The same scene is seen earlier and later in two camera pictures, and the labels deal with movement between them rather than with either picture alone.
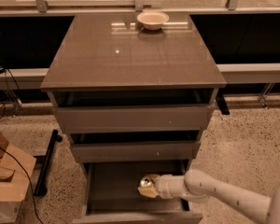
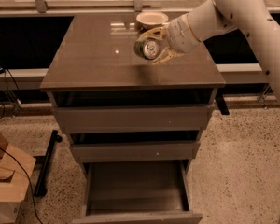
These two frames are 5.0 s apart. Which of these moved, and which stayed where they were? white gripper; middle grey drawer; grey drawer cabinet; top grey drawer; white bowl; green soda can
Moved: green soda can; white gripper
Stayed: white bowl; top grey drawer; grey drawer cabinet; middle grey drawer
